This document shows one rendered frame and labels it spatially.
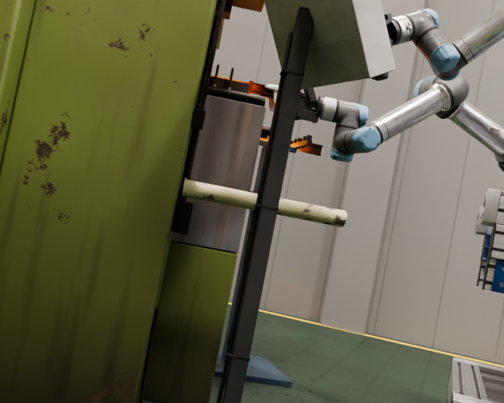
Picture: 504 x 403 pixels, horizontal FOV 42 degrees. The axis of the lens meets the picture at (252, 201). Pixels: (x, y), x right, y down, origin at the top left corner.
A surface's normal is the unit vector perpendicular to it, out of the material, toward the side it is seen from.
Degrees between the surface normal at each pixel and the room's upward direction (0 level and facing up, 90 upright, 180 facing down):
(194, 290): 90
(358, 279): 90
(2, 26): 90
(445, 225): 90
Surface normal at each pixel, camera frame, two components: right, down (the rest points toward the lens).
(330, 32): -0.83, 0.32
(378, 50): 0.49, 0.05
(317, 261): -0.29, -0.10
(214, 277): 0.08, -0.03
